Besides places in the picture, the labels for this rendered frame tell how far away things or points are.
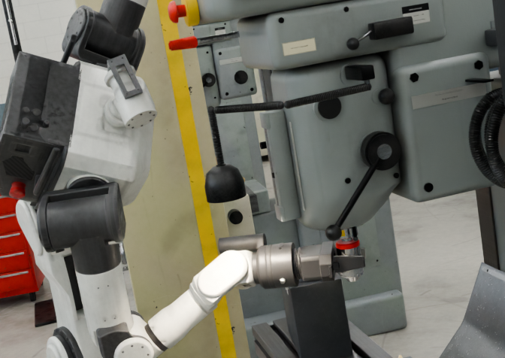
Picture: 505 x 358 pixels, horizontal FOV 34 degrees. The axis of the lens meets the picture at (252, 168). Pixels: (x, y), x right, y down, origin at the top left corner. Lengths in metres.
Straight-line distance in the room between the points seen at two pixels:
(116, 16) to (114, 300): 0.60
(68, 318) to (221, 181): 0.70
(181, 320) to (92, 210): 0.30
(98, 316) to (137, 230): 1.69
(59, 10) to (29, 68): 8.83
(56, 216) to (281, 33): 0.53
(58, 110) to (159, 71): 1.63
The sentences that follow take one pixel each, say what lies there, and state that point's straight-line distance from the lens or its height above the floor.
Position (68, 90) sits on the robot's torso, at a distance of 1.70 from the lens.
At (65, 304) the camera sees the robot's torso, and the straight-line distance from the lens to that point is 2.03.
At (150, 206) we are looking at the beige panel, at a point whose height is 1.07.
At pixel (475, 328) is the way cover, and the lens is 1.97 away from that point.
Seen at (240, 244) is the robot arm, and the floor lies 1.28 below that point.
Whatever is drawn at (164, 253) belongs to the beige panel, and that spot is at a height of 0.87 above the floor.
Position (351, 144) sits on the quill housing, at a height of 1.47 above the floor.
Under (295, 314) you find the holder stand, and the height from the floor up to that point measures 1.06.
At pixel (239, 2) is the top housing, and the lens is 1.43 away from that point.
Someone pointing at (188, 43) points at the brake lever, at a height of 1.70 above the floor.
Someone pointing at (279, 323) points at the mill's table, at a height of 0.94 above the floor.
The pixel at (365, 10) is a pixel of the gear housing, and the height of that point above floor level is 1.71.
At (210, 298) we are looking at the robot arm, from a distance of 1.67.
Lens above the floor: 1.73
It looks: 10 degrees down
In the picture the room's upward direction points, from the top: 10 degrees counter-clockwise
